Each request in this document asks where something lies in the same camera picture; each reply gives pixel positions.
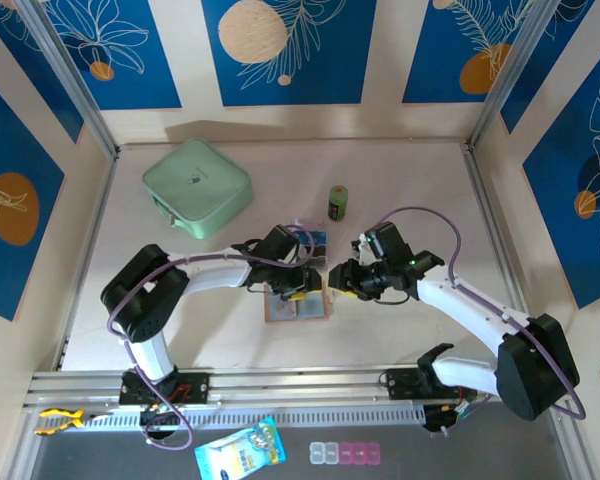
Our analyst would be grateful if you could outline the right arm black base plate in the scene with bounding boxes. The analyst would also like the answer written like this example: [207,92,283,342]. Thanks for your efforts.
[384,367,477,401]

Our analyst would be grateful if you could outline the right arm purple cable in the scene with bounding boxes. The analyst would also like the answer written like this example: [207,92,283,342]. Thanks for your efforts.
[374,207,587,436]

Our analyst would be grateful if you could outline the yellow handled pliers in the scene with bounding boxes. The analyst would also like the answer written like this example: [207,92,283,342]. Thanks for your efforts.
[33,407,114,436]

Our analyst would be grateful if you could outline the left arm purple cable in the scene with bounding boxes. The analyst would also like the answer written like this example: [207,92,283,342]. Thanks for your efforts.
[105,224,317,454]

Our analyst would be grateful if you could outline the blue plastic snack packet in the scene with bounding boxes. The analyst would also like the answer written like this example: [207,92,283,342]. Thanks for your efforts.
[193,415,287,480]

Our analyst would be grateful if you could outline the aluminium side rail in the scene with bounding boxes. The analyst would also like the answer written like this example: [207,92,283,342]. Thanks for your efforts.
[463,142,541,362]
[54,149,120,372]

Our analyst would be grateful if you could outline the aluminium mounting rail beam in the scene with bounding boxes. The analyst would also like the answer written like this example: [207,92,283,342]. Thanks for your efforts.
[22,368,574,414]

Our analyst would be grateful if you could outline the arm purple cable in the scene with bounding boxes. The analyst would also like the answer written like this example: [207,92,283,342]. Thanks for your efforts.
[105,224,317,454]
[374,207,587,436]

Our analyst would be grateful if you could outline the mint green zip case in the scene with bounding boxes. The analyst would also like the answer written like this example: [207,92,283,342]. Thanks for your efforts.
[142,138,255,241]

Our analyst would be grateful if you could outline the grey slotted cable duct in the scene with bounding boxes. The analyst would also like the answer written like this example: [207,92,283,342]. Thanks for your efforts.
[39,404,427,435]

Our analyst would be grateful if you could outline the blue card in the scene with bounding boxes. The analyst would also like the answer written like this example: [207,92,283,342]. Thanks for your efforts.
[299,230,329,257]

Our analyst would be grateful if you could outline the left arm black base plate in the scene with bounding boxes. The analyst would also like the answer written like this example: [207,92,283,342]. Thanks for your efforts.
[118,372,212,406]

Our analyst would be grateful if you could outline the aluminium frame post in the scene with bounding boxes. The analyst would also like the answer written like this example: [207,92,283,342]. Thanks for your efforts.
[467,0,566,151]
[14,0,120,160]

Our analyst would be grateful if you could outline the small green cylinder can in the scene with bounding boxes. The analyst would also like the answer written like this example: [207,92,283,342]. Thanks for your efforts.
[326,184,350,223]

